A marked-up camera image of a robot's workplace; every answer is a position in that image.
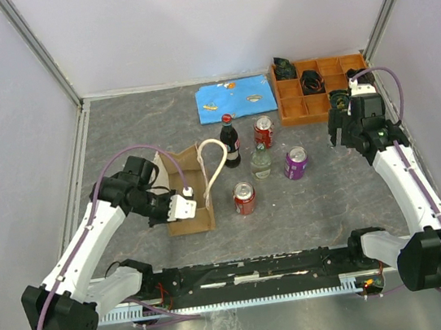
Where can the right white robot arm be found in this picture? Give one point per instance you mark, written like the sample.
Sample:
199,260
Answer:
418,258

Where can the orange wooden divider tray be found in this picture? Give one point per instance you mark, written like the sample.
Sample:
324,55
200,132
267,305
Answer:
297,107

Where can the purple soda can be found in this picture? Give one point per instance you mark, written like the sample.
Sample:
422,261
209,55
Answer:
296,162

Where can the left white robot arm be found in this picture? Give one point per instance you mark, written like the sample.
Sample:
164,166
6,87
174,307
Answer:
66,299

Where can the aluminium frame post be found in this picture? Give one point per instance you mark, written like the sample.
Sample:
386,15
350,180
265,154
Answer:
390,1
20,25

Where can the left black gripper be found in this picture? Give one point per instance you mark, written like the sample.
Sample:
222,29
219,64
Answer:
164,218

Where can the left aluminium frame post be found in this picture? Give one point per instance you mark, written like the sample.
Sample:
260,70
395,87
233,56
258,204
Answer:
20,25

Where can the red cola can far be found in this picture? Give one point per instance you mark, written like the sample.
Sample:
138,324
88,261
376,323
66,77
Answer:
263,128

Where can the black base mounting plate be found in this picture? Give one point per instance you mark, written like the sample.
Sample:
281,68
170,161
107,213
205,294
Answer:
252,278

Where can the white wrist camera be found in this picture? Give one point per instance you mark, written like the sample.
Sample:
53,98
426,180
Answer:
181,205
360,87

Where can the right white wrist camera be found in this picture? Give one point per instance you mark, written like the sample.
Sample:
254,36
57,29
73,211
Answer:
360,87

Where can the dark rolled band orange accents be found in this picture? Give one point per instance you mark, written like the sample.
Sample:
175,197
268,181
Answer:
312,82

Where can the red cola can near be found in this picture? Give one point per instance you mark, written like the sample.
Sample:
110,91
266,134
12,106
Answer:
244,198

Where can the right aluminium frame post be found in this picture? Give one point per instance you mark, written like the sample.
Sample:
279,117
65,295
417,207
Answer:
390,1

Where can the blue slotted cable duct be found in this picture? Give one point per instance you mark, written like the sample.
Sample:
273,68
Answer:
134,313

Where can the blue space-print cloth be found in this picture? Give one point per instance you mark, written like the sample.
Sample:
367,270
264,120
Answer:
240,97

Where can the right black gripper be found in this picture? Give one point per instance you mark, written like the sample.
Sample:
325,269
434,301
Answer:
337,119

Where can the dark rolled band yellow print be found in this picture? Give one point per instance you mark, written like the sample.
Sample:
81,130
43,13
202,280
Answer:
339,99

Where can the cola glass bottle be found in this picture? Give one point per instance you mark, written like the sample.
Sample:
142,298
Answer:
229,137

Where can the red cola can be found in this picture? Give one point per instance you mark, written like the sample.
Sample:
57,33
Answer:
244,198
263,128

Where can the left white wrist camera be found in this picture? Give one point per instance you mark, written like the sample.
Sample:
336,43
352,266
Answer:
181,205

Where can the clear green-cap glass bottle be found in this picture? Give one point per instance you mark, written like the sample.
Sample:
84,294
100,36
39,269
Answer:
260,162

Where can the dark rolled band far-left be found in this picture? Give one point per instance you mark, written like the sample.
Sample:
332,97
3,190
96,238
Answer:
284,69

